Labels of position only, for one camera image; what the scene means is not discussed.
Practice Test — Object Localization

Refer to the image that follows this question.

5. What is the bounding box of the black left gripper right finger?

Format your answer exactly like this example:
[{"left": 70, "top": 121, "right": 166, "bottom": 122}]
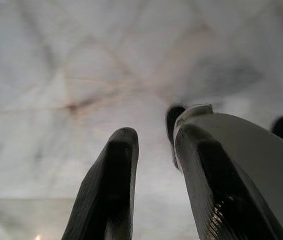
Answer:
[{"left": 174, "top": 123, "right": 283, "bottom": 240}]

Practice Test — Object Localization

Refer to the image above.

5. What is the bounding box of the robot grey left leg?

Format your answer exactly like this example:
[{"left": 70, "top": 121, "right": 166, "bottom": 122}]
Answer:
[{"left": 176, "top": 103, "right": 283, "bottom": 240}]

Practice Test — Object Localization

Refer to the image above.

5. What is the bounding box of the robot black left foot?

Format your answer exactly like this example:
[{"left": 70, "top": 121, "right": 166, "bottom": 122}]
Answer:
[{"left": 165, "top": 106, "right": 188, "bottom": 171}]

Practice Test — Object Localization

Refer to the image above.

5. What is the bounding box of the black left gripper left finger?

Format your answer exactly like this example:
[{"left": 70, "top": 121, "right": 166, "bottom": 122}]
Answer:
[{"left": 61, "top": 127, "right": 140, "bottom": 240}]

